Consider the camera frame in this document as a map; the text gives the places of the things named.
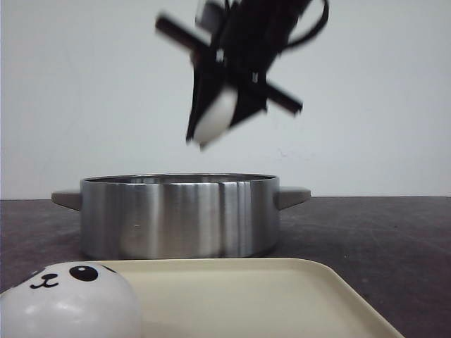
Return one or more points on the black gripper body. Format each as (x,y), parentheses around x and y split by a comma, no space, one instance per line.
(240,48)

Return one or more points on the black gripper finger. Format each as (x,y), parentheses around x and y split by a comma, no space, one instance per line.
(248,102)
(209,80)

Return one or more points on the panda bun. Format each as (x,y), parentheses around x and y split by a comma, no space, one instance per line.
(72,299)
(216,119)

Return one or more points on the stainless steel steamer pot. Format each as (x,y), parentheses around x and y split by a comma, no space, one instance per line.
(181,215)

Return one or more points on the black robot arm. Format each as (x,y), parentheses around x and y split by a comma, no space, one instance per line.
(278,19)

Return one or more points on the cream plastic tray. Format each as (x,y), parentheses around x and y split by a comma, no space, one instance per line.
(249,297)

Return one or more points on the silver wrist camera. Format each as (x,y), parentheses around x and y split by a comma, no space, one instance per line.
(209,15)

